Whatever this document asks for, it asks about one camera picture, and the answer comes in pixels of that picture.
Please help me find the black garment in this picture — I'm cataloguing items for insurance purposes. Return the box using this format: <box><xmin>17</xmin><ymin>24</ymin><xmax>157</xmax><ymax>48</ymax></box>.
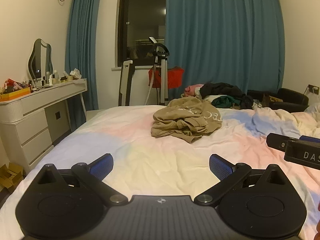
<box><xmin>200</xmin><ymin>82</ymin><xmax>254</xmax><ymax>110</ymax></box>

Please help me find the dark window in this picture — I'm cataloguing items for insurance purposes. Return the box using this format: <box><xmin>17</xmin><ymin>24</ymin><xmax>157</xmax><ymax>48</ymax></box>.
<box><xmin>117</xmin><ymin>0</ymin><xmax>167</xmax><ymax>68</ymax></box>

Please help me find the tissue box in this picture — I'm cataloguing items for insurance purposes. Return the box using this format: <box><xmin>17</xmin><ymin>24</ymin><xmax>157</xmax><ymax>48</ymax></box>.
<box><xmin>69</xmin><ymin>68</ymin><xmax>82</xmax><ymax>80</ymax></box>

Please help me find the wavy table mirror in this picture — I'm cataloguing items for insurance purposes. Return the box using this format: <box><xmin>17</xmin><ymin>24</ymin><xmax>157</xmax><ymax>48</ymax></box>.
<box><xmin>28</xmin><ymin>39</ymin><xmax>53</xmax><ymax>83</ymax></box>

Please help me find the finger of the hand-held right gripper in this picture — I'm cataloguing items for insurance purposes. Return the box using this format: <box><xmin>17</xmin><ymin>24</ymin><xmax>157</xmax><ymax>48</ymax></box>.
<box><xmin>283</xmin><ymin>139</ymin><xmax>320</xmax><ymax>170</ymax></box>
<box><xmin>266</xmin><ymin>133</ymin><xmax>320</xmax><ymax>153</ymax></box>

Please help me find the cardboard box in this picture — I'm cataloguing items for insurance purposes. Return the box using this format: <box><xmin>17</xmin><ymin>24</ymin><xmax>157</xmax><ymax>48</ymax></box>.
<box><xmin>0</xmin><ymin>162</ymin><xmax>24</xmax><ymax>193</ymax></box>

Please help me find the row of cosmetic bottles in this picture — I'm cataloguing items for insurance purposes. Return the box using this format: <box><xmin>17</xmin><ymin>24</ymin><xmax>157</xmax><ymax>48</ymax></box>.
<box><xmin>40</xmin><ymin>69</ymin><xmax>69</xmax><ymax>86</ymax></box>

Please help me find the garment steamer stand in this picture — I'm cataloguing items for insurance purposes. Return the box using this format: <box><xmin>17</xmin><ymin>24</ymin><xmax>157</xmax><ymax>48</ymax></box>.
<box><xmin>145</xmin><ymin>37</ymin><xmax>170</xmax><ymax>106</ymax></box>

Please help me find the white folded frame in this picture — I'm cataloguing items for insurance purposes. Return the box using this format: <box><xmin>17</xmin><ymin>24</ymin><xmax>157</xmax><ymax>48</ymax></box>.
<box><xmin>118</xmin><ymin>60</ymin><xmax>136</xmax><ymax>106</ymax></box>

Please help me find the black armchair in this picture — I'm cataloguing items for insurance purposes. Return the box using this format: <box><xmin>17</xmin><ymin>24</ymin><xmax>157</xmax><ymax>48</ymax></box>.
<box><xmin>247</xmin><ymin>88</ymin><xmax>309</xmax><ymax>112</ymax></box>

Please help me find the orange tray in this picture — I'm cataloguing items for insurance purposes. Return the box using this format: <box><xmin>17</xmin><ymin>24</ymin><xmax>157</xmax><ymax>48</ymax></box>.
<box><xmin>0</xmin><ymin>87</ymin><xmax>32</xmax><ymax>102</ymax></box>

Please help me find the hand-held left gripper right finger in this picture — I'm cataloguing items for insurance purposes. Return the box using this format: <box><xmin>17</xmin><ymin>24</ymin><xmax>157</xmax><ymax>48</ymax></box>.
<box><xmin>194</xmin><ymin>154</ymin><xmax>288</xmax><ymax>206</ymax></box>

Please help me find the green garment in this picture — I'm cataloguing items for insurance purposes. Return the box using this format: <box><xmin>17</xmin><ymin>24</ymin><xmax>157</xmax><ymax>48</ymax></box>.
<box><xmin>212</xmin><ymin>96</ymin><xmax>241</xmax><ymax>108</ymax></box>

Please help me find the white dressing table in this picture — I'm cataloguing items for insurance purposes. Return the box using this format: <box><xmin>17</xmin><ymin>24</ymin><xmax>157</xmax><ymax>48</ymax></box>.
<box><xmin>0</xmin><ymin>78</ymin><xmax>88</xmax><ymax>174</ymax></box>

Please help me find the pink garment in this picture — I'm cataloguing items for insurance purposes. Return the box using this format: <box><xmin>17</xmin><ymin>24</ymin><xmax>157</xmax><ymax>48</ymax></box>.
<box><xmin>184</xmin><ymin>84</ymin><xmax>205</xmax><ymax>97</ymax></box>

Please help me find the narrow blue curtain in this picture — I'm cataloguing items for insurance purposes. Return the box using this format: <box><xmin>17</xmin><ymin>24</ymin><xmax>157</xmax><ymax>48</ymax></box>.
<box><xmin>64</xmin><ymin>0</ymin><xmax>103</xmax><ymax>111</ymax></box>

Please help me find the pastel bed duvet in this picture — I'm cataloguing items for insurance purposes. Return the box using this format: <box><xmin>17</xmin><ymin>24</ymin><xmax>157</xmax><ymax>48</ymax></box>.
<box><xmin>0</xmin><ymin>104</ymin><xmax>320</xmax><ymax>240</ymax></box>

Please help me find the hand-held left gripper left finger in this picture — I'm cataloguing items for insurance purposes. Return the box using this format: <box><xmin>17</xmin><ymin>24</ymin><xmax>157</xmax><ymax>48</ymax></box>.
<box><xmin>34</xmin><ymin>153</ymin><xmax>128</xmax><ymax>207</ymax></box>

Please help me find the tan t-shirt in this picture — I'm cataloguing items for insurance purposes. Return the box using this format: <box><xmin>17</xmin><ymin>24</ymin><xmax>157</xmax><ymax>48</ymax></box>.
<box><xmin>151</xmin><ymin>97</ymin><xmax>223</xmax><ymax>144</ymax></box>

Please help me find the red bag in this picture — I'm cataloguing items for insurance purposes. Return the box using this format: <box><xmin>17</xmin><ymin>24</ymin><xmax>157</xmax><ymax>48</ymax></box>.
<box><xmin>148</xmin><ymin>66</ymin><xmax>185</xmax><ymax>89</ymax></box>

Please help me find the wide blue curtain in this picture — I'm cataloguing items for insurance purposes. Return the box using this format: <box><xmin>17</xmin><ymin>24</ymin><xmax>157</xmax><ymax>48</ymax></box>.
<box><xmin>165</xmin><ymin>0</ymin><xmax>286</xmax><ymax>101</ymax></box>

